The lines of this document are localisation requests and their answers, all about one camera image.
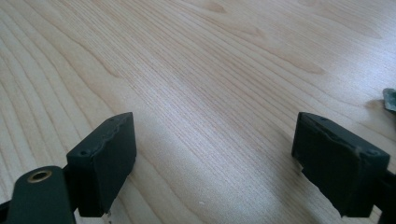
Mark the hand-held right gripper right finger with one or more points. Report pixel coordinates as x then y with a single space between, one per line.
339 168

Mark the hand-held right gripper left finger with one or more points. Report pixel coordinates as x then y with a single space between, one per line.
102 168

